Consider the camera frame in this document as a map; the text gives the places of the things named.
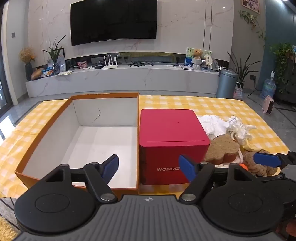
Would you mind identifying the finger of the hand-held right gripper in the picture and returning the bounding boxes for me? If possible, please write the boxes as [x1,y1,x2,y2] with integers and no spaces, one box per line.
[253,151,296,168]
[255,166,296,183]

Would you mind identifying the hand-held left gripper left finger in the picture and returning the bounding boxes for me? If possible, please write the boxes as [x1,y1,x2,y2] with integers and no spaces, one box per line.
[40,154,119,203]

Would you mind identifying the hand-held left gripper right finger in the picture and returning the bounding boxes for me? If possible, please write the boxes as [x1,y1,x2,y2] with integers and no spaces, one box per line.
[179,154,257,202]

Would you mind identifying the brown braided rope toy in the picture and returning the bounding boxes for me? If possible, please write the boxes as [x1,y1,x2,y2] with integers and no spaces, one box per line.
[242,151,281,178]

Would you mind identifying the yellow cloth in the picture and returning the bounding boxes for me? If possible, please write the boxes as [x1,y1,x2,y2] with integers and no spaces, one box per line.
[240,138,260,151]

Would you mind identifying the orange cardboard box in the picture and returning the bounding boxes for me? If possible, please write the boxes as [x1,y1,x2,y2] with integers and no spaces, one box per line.
[14,92,140,197]

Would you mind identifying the clear plastic bag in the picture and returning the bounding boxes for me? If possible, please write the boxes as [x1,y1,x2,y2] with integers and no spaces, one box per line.
[225,116,258,144]

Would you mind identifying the brown sponge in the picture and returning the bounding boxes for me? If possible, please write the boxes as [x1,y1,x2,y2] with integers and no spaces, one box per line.
[203,134,241,164]

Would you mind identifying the red box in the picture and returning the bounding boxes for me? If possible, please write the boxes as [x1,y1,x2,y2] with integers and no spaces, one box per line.
[139,109,210,186]

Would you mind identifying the white crumpled cloth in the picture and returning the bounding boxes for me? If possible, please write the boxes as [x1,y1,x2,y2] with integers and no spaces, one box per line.
[198,115,230,141]

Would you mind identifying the pink space heater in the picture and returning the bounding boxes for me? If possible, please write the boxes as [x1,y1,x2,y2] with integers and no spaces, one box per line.
[261,95,275,114]

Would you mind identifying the yellow checkered tablecloth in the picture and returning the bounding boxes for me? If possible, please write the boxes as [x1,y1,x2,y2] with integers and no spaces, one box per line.
[0,95,296,200]

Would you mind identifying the blue water bottle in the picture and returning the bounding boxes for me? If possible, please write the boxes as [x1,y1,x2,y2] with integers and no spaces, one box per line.
[260,72,277,100]

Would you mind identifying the pink woven basket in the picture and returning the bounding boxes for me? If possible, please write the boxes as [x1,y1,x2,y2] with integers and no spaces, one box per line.
[233,82,244,101]

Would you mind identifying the dark cabinet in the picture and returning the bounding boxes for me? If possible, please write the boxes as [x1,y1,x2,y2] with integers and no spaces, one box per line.
[277,57,296,103]

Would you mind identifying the grey-blue trash can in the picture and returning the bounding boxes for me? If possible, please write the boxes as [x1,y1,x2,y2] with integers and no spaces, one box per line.
[216,69,238,99]

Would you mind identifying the marble television console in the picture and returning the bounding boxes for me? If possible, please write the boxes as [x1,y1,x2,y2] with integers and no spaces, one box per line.
[25,62,220,98]

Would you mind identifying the potted snake plant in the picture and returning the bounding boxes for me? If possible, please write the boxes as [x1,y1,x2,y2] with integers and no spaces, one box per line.
[227,52,262,89]

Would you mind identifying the white router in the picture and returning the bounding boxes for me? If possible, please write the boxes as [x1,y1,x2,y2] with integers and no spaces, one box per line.
[102,54,119,70]

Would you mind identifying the leafy plant on cabinet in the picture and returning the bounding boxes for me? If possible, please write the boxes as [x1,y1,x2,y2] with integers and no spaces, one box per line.
[269,43,296,93]

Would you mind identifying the teddy bear bouquet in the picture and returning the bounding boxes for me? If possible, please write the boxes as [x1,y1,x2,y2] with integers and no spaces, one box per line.
[192,49,204,70]

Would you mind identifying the green picture card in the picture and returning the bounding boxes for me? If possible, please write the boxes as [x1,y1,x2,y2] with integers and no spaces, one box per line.
[186,47,212,68]

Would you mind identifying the grey yellow patterned fabric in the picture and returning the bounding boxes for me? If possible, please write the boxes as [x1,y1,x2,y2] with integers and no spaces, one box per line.
[0,197,20,241]

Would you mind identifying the brown bread-shaped plush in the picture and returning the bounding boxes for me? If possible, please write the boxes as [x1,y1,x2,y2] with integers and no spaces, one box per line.
[31,68,45,81]

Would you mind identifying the green plant in glass vase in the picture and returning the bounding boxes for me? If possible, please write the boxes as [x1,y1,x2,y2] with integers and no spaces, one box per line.
[41,35,67,75]

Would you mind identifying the dried flowers in vase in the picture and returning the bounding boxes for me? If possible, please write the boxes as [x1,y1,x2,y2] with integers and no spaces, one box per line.
[19,47,36,81]

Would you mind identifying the hanging vine plant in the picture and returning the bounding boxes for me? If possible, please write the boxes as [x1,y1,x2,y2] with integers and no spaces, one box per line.
[239,10,267,47]

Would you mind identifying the black flat television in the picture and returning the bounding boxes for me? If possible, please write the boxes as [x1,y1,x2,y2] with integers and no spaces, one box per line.
[70,0,158,46]

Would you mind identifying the black cables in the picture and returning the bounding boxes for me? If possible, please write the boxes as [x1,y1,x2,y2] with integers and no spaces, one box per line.
[125,60,154,67]

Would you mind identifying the framed wall picture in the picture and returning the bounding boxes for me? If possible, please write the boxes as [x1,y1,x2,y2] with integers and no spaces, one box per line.
[241,0,261,13]

